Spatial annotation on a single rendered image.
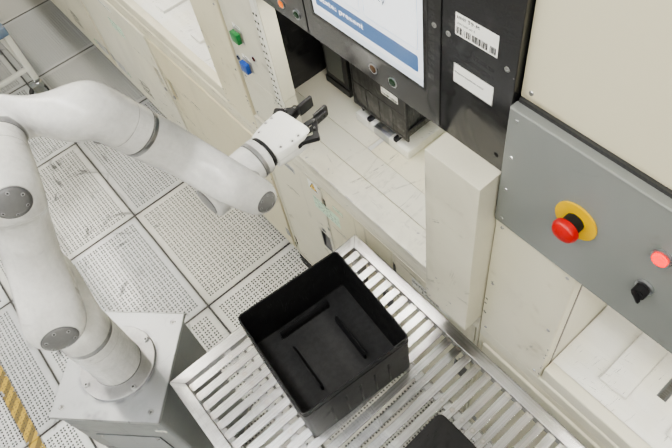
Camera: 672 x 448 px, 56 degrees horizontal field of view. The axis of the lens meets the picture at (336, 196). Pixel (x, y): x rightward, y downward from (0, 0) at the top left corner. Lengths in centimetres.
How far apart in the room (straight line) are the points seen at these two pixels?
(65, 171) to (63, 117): 221
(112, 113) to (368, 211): 77
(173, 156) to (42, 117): 23
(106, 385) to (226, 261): 110
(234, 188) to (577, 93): 65
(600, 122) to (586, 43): 11
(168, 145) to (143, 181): 189
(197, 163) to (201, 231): 159
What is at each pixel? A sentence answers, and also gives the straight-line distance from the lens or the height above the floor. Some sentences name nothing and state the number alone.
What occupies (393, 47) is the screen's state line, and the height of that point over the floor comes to 151.
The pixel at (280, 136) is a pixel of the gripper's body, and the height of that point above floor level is 121.
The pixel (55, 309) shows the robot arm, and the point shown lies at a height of 119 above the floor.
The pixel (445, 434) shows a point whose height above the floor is 86.
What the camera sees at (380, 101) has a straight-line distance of 165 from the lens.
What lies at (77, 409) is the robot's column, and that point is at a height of 76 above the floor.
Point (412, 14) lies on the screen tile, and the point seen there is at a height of 160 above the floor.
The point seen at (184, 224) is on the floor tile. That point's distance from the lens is 283.
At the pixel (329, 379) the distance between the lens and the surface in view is 154.
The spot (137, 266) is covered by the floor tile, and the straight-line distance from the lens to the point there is 279.
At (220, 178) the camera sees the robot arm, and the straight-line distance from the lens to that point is 120.
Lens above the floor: 221
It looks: 54 degrees down
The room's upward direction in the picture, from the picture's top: 12 degrees counter-clockwise
